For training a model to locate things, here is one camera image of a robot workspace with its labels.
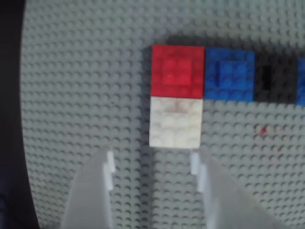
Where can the black LEGO cube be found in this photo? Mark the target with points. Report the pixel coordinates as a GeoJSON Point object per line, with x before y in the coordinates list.
{"type": "Point", "coordinates": [278, 81]}

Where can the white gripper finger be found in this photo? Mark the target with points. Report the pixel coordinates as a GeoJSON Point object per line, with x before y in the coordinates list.
{"type": "Point", "coordinates": [228, 202]}
{"type": "Point", "coordinates": [88, 190]}

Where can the long dark grey brick strip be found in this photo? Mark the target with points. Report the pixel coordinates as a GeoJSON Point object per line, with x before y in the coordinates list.
{"type": "Point", "coordinates": [145, 171]}

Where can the grey studded LEGO baseplate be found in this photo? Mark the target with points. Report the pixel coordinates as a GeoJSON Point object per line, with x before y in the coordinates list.
{"type": "Point", "coordinates": [83, 83]}

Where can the white LEGO cube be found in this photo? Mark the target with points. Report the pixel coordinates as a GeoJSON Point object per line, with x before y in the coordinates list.
{"type": "Point", "coordinates": [176, 124]}

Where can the red LEGO cube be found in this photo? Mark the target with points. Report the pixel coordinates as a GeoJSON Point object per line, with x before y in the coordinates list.
{"type": "Point", "coordinates": [178, 71]}

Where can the blue LEGO cube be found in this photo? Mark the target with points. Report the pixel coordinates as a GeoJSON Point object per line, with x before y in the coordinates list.
{"type": "Point", "coordinates": [301, 83]}
{"type": "Point", "coordinates": [231, 76]}

